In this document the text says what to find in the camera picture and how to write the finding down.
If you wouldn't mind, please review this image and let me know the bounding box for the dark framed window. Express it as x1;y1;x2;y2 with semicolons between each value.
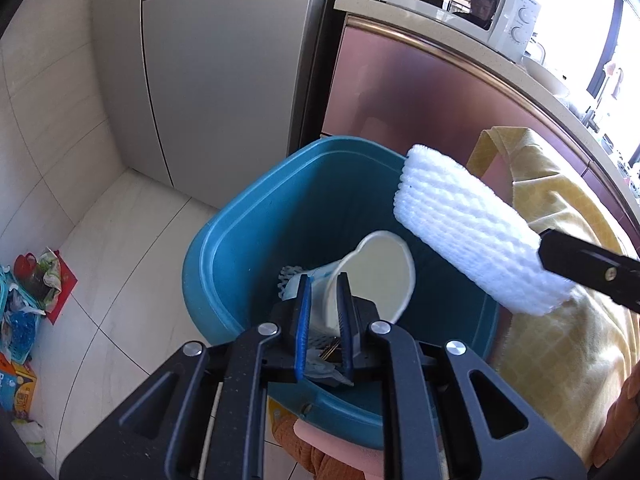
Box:
510;0;640;171

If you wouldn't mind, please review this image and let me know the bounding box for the yellow checked cloth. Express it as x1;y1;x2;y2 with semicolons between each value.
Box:
467;125;640;466

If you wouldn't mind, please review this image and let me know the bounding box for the blue plastic bin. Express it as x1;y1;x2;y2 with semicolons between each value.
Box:
181;135;501;453

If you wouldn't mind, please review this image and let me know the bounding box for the white foam wrap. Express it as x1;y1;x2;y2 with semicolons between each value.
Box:
393;144;576;317

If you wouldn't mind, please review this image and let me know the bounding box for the white foam fruit net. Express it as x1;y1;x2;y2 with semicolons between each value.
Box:
276;266;307;302

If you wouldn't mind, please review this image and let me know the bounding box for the white bowl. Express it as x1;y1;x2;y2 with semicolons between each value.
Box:
522;55;571;98

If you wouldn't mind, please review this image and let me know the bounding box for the pile of litter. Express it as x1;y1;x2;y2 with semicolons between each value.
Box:
0;247;78;456

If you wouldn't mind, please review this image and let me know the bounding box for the patterned paper cup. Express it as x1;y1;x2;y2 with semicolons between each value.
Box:
300;230;417;341

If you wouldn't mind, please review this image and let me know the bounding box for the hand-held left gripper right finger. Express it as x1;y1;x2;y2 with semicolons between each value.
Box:
335;272;588;480

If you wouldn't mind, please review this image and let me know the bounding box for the kitchen counter with pink cabinets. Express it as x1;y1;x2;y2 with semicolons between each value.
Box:
320;0;640;241

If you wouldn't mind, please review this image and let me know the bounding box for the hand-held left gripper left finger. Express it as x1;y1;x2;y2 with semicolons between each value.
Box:
59;274;313;480

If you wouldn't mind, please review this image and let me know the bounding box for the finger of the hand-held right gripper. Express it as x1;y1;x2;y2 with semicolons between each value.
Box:
539;229;640;313

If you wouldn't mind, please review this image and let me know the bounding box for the orange fuzzy cloth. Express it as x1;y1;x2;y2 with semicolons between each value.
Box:
270;410;386;480

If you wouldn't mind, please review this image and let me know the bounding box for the silver refrigerator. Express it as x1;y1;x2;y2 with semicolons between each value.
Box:
92;0;341;208

